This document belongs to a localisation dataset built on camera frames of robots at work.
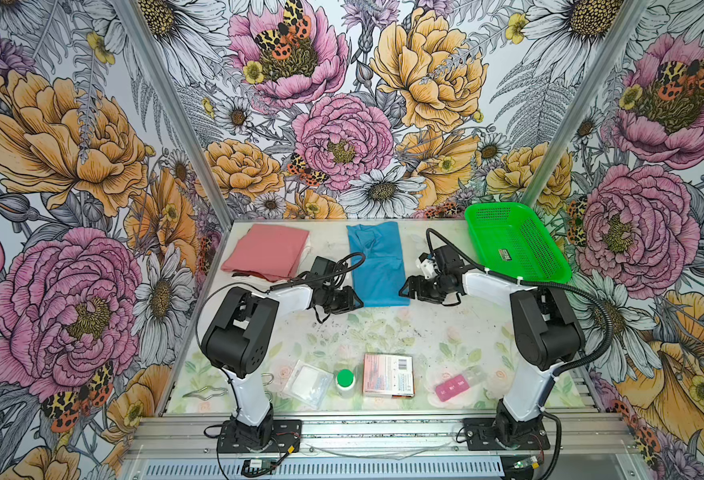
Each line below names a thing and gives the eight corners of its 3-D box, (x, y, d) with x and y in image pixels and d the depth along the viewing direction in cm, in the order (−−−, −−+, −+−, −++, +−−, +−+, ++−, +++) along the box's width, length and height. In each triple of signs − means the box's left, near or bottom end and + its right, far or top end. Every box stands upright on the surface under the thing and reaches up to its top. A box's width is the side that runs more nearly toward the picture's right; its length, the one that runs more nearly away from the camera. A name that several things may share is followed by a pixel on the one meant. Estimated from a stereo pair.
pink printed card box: (362, 399, 82) (362, 394, 78) (362, 359, 89) (362, 353, 85) (414, 399, 82) (416, 394, 78) (410, 359, 89) (412, 353, 85)
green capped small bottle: (337, 398, 82) (334, 387, 74) (338, 380, 85) (335, 368, 77) (354, 398, 82) (353, 387, 74) (354, 380, 85) (354, 368, 77)
